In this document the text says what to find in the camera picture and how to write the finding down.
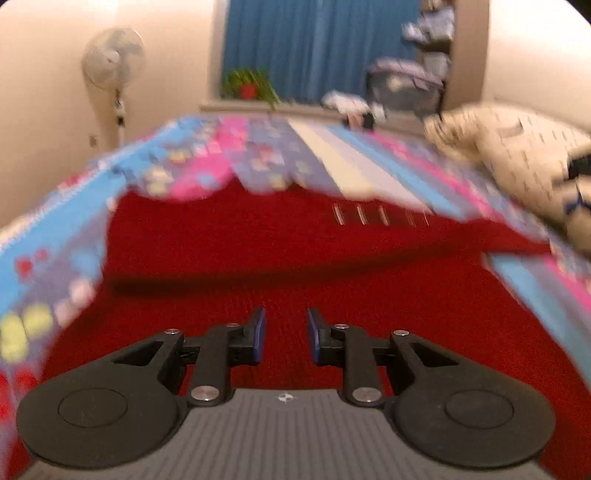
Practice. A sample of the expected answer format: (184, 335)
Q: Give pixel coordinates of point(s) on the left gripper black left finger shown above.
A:
(127, 404)

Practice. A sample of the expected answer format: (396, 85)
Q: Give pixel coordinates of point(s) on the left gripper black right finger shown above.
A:
(446, 406)

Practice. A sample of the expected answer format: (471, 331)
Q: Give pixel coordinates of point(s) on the red knitted sweater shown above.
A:
(193, 265)

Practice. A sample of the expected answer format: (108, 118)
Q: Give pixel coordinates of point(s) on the dark clothes on sill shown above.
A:
(359, 121)

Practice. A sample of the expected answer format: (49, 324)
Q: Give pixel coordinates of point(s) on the white clothes pile on sill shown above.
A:
(348, 105)

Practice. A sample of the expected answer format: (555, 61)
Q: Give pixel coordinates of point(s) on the colourful striped bed blanket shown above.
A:
(51, 258)

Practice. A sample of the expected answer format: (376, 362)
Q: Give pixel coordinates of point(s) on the cream patterned pillow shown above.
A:
(542, 163)

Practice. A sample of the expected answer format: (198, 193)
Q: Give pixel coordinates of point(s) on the wooden bookshelf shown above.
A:
(467, 50)

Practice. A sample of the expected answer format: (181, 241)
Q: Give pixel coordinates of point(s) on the clear plastic storage bin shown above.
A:
(404, 86)

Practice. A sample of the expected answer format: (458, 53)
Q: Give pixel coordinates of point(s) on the white standing fan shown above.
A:
(111, 61)

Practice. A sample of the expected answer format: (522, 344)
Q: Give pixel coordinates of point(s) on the green plant in red pot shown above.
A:
(249, 85)

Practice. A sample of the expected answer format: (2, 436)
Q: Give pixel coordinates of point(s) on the blue window curtain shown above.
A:
(309, 48)

